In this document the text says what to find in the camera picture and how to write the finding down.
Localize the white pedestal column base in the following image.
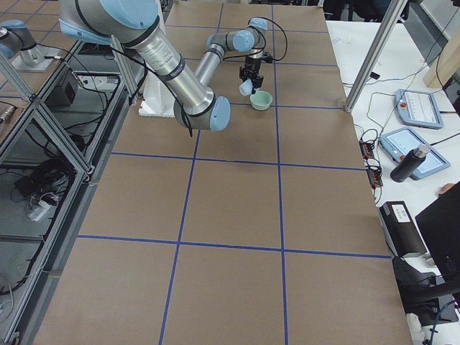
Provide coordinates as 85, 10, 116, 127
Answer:
139, 1, 175, 118

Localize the aluminium frame post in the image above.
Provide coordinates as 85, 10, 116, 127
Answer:
344, 0, 408, 113

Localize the pale green ceramic bowl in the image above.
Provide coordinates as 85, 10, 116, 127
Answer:
249, 90, 272, 111

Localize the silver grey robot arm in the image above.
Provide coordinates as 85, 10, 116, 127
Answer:
59, 1, 267, 132

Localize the blue teach pendant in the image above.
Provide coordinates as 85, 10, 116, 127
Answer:
395, 89, 443, 129
379, 126, 451, 180

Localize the black rectangular box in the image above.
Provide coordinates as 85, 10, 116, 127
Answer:
379, 201, 427, 258

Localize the black water bottle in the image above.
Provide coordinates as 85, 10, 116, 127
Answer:
390, 144, 431, 183

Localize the orange black electronics board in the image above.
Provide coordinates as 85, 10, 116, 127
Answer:
359, 139, 383, 190

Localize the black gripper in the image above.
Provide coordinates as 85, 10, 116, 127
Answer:
239, 57, 264, 90

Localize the light blue plastic cup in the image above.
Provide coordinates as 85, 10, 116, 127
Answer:
239, 79, 253, 96

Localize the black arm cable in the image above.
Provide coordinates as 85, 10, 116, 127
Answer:
107, 17, 288, 138

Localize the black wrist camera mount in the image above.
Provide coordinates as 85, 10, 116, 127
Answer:
262, 52, 274, 64

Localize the near blue teach pendant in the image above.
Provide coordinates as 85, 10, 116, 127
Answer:
379, 126, 451, 180

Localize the far blue teach pendant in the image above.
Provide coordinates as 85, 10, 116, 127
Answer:
395, 89, 443, 129

